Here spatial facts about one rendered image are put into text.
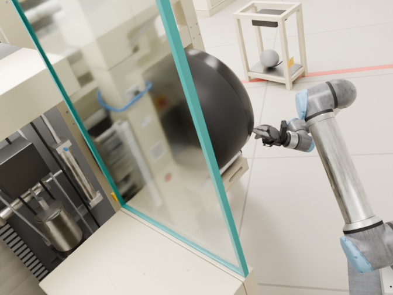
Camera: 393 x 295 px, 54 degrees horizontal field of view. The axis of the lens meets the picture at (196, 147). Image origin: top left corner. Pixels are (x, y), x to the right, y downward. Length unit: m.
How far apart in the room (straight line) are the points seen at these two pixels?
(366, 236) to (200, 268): 0.68
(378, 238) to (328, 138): 0.40
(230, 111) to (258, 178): 1.58
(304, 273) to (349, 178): 1.16
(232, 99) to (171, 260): 0.79
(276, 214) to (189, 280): 1.84
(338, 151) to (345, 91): 0.24
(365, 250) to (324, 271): 1.07
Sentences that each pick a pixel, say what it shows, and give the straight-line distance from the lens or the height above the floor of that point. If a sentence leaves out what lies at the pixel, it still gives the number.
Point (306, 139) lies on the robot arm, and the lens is 2.08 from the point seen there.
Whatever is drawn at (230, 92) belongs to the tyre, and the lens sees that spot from 1.69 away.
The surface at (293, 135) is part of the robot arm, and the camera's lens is 2.03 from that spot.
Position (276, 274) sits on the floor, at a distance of 2.61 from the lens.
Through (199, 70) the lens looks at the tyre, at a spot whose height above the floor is 1.45.
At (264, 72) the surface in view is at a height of 0.13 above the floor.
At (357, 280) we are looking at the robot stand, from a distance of 1.88.
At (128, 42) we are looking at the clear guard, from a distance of 0.76.
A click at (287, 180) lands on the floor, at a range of 3.14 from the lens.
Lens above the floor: 2.19
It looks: 36 degrees down
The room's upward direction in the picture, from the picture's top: 18 degrees counter-clockwise
